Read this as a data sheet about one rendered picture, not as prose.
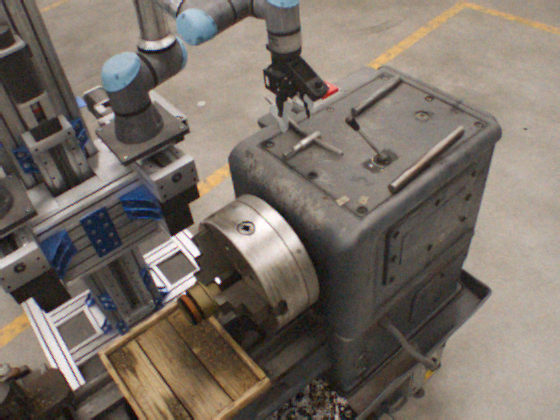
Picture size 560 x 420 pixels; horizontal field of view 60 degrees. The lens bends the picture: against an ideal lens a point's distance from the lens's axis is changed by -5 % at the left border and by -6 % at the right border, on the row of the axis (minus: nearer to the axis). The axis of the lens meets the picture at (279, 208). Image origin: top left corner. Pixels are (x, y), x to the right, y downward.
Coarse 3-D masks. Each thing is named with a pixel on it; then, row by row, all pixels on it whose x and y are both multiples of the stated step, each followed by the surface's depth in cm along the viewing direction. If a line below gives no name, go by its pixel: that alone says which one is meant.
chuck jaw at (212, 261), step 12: (192, 240) 119; (204, 240) 116; (216, 240) 117; (204, 252) 116; (216, 252) 117; (204, 264) 116; (216, 264) 117; (228, 264) 118; (204, 276) 116; (216, 276) 117
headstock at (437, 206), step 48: (336, 96) 139; (384, 96) 137; (432, 96) 135; (240, 144) 129; (288, 144) 126; (336, 144) 125; (384, 144) 123; (432, 144) 121; (480, 144) 121; (240, 192) 134; (288, 192) 116; (336, 192) 113; (384, 192) 111; (432, 192) 116; (480, 192) 141; (336, 240) 107; (384, 240) 117; (432, 240) 133; (336, 288) 117; (384, 288) 131
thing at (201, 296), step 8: (192, 288) 115; (200, 288) 115; (208, 288) 116; (216, 288) 116; (184, 296) 114; (192, 296) 114; (200, 296) 113; (208, 296) 114; (216, 296) 116; (184, 304) 113; (192, 304) 113; (200, 304) 113; (208, 304) 114; (216, 304) 114; (184, 312) 118; (192, 312) 112; (200, 312) 114; (208, 312) 114; (216, 312) 116; (192, 320) 114; (200, 320) 114
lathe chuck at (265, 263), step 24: (216, 216) 116; (240, 216) 113; (240, 240) 109; (264, 240) 109; (240, 264) 112; (264, 264) 108; (288, 264) 110; (264, 288) 108; (288, 288) 110; (288, 312) 113
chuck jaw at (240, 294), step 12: (228, 288) 116; (240, 288) 116; (252, 288) 115; (216, 300) 114; (228, 300) 113; (240, 300) 113; (252, 300) 112; (264, 300) 111; (228, 312) 115; (240, 312) 113; (252, 312) 110; (264, 312) 111; (276, 312) 111
